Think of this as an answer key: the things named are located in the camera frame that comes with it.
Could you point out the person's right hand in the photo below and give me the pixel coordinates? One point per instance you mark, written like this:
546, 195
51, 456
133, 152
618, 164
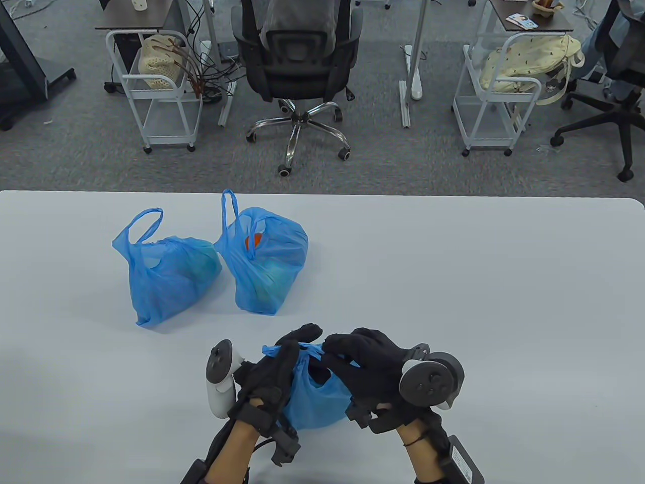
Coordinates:
368, 373

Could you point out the person's left hand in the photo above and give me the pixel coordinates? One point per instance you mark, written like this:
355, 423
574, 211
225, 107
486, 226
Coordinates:
272, 373

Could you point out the blue plastic bag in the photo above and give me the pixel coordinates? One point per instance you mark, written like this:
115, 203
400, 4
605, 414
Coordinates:
267, 262
171, 277
312, 403

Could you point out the black forearm sensor box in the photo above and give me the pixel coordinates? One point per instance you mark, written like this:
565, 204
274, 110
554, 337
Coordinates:
463, 464
194, 474

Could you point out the person's right forearm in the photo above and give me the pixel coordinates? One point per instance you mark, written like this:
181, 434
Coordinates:
421, 454

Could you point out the person's left forearm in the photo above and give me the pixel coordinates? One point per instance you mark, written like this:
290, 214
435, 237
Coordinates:
232, 454

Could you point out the cream knit bag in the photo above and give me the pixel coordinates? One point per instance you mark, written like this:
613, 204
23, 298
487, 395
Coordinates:
156, 65

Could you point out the yellow patterned cloth bag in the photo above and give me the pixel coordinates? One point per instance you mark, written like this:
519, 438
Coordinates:
524, 60

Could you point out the brown desk top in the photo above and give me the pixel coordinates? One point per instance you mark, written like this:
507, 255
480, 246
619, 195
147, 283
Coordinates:
549, 22
131, 20

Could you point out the grey tracking controller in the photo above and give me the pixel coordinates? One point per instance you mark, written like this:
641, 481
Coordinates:
428, 383
219, 363

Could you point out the white rolling cart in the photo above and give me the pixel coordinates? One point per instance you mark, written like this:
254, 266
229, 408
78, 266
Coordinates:
166, 123
486, 126

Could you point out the black chair chrome base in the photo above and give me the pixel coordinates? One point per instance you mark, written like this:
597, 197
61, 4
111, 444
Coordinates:
297, 65

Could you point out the white desk leg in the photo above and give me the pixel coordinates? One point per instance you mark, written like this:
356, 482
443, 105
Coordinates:
417, 50
214, 35

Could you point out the printed cards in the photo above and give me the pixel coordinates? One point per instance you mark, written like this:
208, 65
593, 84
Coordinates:
521, 21

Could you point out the black stand base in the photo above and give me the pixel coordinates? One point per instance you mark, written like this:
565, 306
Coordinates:
20, 75

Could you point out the brown woven basket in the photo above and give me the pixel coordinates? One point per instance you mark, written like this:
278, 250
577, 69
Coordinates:
546, 7

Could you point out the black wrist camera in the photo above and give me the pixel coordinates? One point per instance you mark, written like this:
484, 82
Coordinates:
360, 413
284, 446

